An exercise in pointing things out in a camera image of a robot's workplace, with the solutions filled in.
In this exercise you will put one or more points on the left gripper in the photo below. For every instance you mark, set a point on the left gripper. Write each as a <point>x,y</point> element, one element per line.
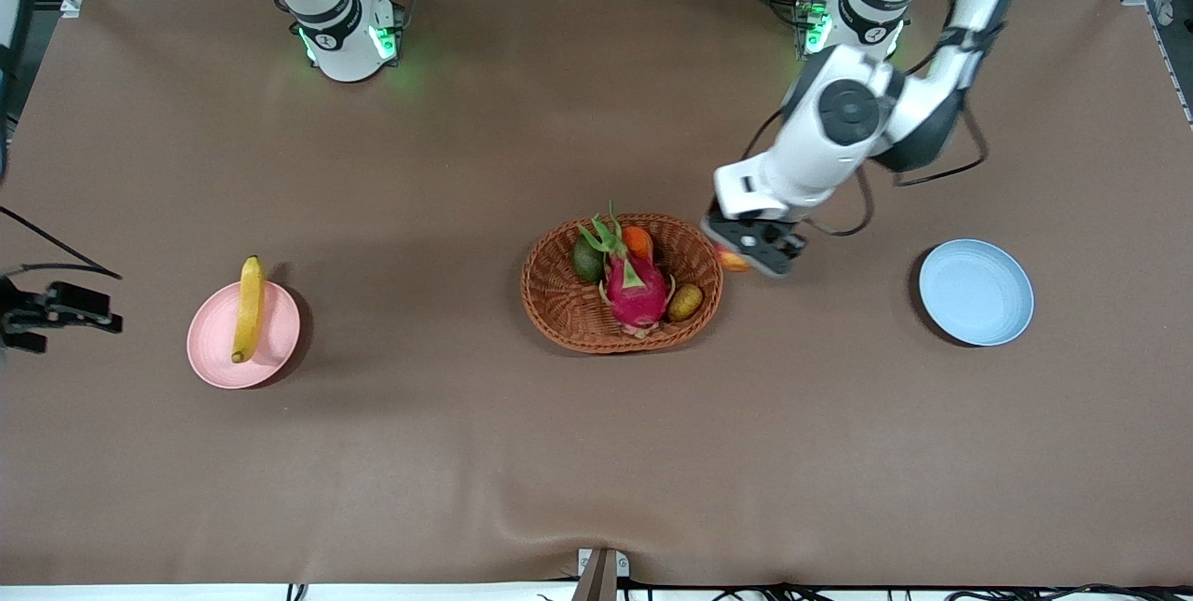
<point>792,247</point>

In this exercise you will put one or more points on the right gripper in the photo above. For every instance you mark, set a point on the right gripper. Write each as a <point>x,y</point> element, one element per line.
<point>25,312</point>

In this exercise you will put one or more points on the red yellow apple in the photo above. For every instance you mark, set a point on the red yellow apple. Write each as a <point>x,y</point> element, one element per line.
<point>732,262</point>

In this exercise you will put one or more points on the yellow banana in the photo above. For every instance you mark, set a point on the yellow banana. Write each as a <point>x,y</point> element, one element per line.
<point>248,307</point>

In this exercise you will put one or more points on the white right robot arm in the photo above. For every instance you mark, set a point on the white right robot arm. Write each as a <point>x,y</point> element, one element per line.
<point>340,42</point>

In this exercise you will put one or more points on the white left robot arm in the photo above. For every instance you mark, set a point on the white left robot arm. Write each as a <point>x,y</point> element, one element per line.
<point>802,163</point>

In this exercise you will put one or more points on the brown kiwi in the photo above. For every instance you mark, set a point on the brown kiwi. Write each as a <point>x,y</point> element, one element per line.
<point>687,302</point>

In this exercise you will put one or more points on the orange fruit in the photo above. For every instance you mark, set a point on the orange fruit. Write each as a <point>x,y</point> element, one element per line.
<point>639,242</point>

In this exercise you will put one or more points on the pink dragon fruit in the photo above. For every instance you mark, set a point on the pink dragon fruit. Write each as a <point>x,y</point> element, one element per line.
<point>637,293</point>

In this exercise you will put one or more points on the dark green avocado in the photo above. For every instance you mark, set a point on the dark green avocado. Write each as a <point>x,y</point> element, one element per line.
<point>587,261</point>

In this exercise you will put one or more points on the brown wicker basket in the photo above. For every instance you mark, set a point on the brown wicker basket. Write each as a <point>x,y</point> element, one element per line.
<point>559,303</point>

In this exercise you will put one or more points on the blue plate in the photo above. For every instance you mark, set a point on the blue plate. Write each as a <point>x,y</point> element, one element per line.
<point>976,292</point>

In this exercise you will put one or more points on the pink plate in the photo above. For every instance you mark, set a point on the pink plate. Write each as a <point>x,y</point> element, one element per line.
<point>280,340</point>

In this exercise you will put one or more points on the brown table cloth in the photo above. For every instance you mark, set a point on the brown table cloth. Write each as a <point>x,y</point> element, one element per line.
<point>596,452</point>

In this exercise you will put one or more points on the grey metal camera bracket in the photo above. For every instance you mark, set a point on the grey metal camera bracket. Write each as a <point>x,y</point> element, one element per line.
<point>601,578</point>

